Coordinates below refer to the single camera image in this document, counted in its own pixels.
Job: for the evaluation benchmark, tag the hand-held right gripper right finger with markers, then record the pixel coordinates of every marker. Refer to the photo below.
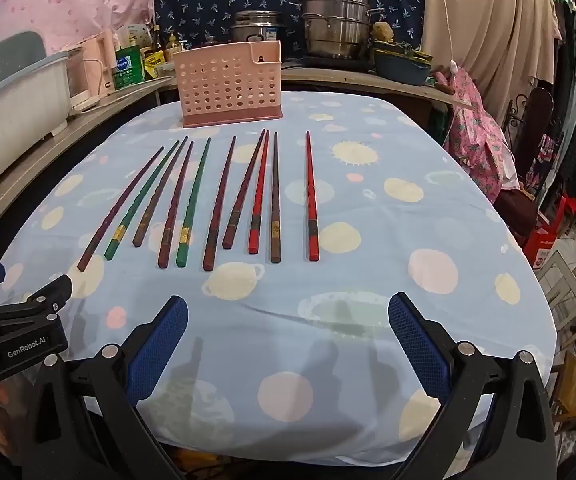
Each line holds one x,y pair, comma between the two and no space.
418,345

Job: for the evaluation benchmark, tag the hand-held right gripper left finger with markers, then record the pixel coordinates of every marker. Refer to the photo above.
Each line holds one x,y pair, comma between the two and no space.
160,340

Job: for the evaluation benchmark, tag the green chopstick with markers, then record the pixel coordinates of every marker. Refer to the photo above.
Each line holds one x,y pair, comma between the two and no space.
194,205
140,205

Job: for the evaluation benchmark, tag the brown chopstick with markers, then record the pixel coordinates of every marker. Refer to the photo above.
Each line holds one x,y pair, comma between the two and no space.
160,195
275,200

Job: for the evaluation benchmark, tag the red chopstick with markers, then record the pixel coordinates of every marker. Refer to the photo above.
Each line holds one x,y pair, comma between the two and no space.
311,200
260,195

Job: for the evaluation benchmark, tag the pink perforated plastic basket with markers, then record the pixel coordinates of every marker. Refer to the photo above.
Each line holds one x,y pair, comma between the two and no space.
227,85

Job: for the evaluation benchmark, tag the blue planet print tablecloth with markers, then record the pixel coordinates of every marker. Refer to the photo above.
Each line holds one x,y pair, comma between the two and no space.
358,240

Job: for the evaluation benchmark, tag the red and white box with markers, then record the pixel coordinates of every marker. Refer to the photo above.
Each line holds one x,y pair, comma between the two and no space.
542,245

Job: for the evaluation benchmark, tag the white tub with grey lid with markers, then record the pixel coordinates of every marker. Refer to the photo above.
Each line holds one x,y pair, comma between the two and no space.
12,95

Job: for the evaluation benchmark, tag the pink floral garment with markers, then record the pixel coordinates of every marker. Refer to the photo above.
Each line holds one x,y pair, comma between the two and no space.
475,130

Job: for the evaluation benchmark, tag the pink appliance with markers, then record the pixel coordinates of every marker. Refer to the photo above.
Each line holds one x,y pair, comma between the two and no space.
92,67

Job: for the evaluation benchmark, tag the green box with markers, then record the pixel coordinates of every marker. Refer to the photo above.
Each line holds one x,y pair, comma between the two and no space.
127,66

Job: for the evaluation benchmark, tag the dark wooden chair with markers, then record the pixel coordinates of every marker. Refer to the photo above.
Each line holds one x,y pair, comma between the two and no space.
535,120

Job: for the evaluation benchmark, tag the white carton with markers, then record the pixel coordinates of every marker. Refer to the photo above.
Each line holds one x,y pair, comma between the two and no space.
135,35

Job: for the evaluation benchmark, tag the blue plastic basin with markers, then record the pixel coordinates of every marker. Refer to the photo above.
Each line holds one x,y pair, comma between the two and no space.
400,69

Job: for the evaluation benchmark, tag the yellow bottle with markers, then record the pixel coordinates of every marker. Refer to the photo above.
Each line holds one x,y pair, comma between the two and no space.
171,46

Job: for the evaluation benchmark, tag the dark glass bottle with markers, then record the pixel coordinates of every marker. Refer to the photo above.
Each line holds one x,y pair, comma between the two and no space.
157,39

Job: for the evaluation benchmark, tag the pink printed cloth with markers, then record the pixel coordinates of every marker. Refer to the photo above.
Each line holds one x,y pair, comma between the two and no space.
77,0

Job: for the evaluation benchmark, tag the black cooktop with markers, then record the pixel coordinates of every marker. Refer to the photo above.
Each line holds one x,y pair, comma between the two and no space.
333,62

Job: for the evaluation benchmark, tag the brown stuffed toy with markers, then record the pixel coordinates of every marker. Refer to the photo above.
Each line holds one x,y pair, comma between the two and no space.
382,31

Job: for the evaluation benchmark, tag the navy floral cloth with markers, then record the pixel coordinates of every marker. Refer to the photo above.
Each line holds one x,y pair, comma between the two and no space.
202,10

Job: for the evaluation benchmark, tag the beige curtain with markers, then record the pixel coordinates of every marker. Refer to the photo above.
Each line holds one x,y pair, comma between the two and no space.
488,25

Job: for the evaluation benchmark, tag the stainless rice cooker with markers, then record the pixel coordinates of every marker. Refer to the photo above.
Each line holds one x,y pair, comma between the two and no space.
256,25

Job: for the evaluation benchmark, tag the large stainless steamer pot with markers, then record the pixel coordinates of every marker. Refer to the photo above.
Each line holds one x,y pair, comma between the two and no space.
335,22

